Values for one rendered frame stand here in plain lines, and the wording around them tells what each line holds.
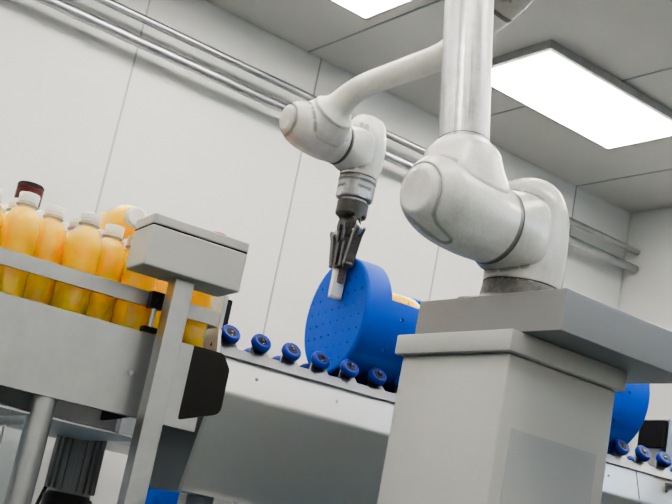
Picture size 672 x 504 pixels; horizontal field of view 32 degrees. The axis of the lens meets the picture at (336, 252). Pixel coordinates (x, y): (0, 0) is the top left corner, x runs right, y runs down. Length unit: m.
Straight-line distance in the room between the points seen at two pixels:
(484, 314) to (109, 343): 0.71
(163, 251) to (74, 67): 4.13
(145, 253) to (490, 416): 0.69
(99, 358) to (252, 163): 4.52
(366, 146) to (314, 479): 0.77
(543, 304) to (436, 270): 5.36
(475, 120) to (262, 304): 4.45
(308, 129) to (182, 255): 0.58
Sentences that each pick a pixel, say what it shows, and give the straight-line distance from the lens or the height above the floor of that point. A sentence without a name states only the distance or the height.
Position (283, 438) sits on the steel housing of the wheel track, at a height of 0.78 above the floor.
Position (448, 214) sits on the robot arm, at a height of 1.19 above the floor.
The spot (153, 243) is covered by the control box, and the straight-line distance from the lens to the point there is 2.19.
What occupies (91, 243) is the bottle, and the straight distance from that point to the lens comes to 2.30.
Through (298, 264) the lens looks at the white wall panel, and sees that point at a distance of 6.80.
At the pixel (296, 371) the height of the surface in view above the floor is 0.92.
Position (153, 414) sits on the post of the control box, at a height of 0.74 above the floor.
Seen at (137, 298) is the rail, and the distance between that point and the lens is 2.31.
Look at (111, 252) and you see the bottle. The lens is 2.35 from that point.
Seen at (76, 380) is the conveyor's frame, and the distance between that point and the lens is 2.24.
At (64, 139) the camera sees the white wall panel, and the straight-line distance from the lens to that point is 6.17.
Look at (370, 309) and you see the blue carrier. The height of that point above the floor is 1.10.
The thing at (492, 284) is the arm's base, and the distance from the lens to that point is 2.30.
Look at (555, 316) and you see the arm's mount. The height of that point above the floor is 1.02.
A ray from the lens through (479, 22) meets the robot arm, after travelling 2.40.
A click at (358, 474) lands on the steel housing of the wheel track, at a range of 2.63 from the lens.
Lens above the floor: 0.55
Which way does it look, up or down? 15 degrees up
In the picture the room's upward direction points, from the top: 11 degrees clockwise
